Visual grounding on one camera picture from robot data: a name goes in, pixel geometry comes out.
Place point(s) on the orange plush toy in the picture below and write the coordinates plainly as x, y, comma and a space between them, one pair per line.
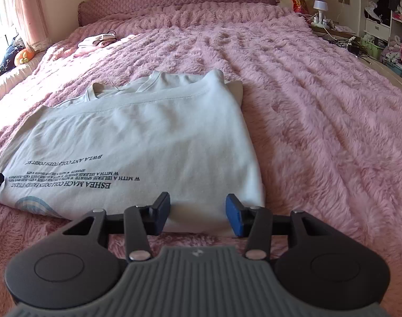
24, 56

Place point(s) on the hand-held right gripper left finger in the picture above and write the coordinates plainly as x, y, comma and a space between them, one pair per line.
161, 212

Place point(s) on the wall socket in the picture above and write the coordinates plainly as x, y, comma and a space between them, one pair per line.
343, 0

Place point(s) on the cream long bolster cushion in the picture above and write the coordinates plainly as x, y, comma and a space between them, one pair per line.
12, 79

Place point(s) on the pink fluffy blanket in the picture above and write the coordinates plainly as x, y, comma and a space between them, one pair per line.
320, 138

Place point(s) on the wooden nightstand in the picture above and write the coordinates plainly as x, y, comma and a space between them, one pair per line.
343, 32

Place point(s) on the navy patterned pillow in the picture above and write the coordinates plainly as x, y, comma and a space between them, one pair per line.
10, 54

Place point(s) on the red snack bag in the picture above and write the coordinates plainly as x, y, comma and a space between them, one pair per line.
299, 4

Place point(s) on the white power strip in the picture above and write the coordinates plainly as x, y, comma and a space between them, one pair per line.
321, 22

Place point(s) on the folded pink and white clothes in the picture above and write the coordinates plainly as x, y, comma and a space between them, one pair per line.
95, 43

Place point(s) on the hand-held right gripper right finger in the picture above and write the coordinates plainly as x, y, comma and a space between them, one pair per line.
236, 214

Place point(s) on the white table lamp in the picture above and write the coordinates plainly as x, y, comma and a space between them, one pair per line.
321, 6

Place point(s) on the green plastic basket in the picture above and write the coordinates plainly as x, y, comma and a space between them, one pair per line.
374, 48

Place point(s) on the pink curtain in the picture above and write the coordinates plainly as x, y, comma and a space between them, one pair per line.
29, 10

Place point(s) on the wooden bed frame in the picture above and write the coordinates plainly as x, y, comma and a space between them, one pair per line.
392, 74

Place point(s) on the white open shelf unit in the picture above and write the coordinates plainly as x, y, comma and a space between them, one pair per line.
386, 13

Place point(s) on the pale printed sweatshirt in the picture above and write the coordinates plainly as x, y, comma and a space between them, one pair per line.
138, 138

